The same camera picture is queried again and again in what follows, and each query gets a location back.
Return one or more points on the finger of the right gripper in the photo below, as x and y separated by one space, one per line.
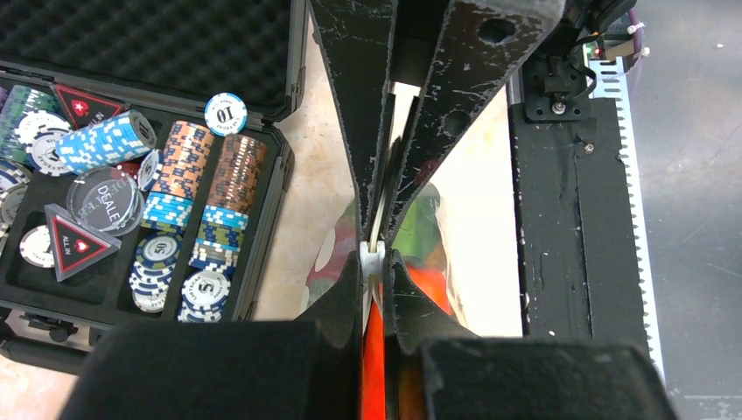
355 39
480 45

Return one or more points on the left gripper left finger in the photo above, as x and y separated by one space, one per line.
306 368

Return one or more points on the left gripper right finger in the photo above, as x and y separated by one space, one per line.
570 379

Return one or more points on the orange carrot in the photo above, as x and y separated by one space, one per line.
433 283

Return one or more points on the clear zip top bag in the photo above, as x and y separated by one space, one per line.
406 261

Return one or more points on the poker chips in case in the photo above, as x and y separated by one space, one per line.
196 199

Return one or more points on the black carrying case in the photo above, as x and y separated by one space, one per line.
164 59

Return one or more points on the triangular all-in token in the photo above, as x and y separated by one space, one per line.
75 247

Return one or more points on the clear dealer button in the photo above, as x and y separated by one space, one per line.
106 199

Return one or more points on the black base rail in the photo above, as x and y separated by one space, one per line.
583 255

